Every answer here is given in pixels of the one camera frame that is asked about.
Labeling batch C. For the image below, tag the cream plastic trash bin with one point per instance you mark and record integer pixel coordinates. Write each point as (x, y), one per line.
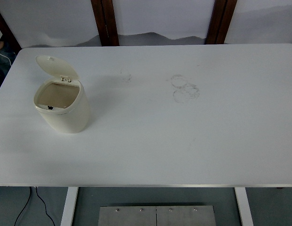
(66, 117)

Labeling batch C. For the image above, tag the grey metal plate with screws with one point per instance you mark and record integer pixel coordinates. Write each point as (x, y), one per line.
(136, 217)

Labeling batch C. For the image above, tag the white table leg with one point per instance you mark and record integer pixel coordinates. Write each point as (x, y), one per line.
(244, 207)
(68, 207)

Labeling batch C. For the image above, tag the brown wooden screen frame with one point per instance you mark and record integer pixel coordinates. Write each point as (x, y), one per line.
(220, 21)
(106, 21)
(8, 33)

